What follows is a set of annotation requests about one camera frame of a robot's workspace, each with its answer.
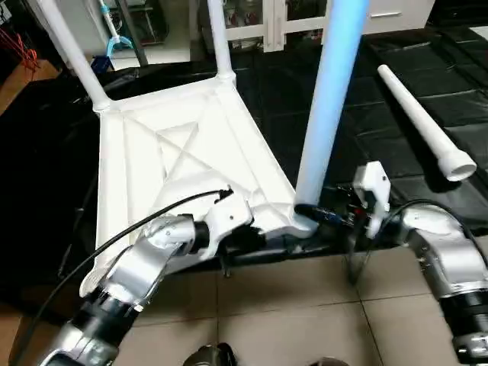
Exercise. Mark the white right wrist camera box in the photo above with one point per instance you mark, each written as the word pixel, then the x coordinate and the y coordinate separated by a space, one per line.
pixel 374 187

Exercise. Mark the black right robot foot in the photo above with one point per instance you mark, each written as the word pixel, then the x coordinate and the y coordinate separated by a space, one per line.
pixel 328 362

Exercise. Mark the black work mat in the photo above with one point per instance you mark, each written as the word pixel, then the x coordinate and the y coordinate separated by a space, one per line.
pixel 267 99

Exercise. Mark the white plastic table top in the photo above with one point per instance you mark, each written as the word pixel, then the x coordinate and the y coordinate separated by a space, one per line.
pixel 137 152

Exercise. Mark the light blue hanger hook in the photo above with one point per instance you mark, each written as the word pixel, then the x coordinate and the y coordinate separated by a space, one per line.
pixel 114 42

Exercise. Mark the cardboard box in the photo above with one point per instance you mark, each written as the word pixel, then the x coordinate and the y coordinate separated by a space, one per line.
pixel 27 84

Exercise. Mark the black robot foot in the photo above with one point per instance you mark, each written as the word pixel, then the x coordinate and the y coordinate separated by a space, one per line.
pixel 210 356
pixel 328 362

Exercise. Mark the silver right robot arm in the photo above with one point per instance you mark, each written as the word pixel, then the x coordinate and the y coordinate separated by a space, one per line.
pixel 450 252

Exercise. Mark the black left robot foot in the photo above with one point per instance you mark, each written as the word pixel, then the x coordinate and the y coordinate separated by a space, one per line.
pixel 210 356

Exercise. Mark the white drawer cabinet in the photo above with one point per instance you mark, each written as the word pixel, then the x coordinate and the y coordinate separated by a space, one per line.
pixel 259 23
pixel 396 11

